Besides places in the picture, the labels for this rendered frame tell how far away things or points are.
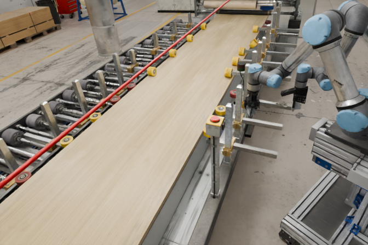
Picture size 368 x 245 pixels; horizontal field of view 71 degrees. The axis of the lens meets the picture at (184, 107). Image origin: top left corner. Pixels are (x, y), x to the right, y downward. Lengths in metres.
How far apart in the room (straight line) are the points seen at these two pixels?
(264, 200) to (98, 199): 1.51
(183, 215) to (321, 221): 1.03
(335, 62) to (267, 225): 1.45
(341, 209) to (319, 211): 0.16
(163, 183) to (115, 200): 0.24
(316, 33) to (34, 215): 1.49
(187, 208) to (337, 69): 1.05
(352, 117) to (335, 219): 1.07
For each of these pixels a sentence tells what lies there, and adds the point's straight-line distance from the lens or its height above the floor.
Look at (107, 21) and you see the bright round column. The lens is 5.42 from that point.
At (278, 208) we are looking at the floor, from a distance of 2.42.
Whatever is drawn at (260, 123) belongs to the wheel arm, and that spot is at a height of 0.85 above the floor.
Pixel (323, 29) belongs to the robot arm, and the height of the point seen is 1.57.
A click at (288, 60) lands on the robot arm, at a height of 1.32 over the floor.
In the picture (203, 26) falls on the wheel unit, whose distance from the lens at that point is 3.50.
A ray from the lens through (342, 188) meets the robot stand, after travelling 2.43.
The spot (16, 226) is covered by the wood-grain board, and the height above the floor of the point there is 0.90.
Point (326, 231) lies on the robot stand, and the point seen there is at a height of 0.21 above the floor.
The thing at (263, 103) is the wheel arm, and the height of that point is 0.86.
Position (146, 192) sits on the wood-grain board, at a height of 0.90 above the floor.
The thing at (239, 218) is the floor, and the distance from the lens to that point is 2.31.
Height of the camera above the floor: 1.92
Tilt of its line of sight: 33 degrees down
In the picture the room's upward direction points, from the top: 5 degrees counter-clockwise
